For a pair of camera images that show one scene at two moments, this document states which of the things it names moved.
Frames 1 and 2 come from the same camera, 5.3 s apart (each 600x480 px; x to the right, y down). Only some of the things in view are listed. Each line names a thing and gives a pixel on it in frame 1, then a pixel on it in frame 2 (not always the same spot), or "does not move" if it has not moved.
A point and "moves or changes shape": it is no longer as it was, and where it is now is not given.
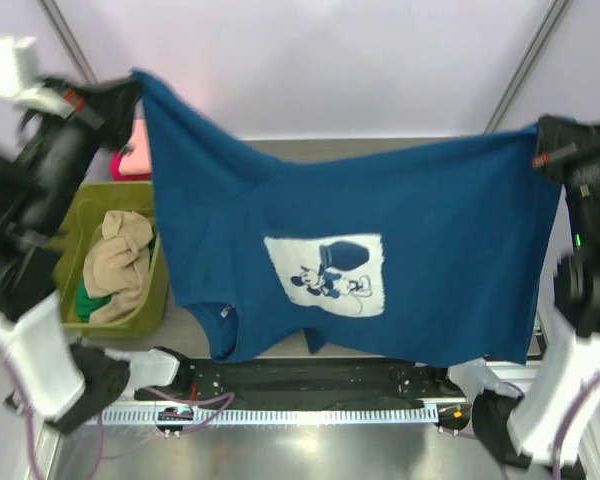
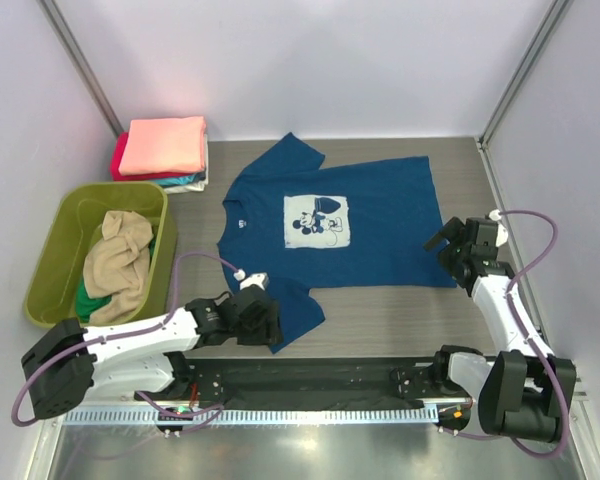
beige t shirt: (117, 265) does not move
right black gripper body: (556, 145) -> (453, 241)
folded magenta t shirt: (114, 160) does not move
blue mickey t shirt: (431, 256) moves or changes shape
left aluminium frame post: (67, 39) does not move
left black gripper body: (106, 107) -> (262, 320)
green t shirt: (85, 304) does not move
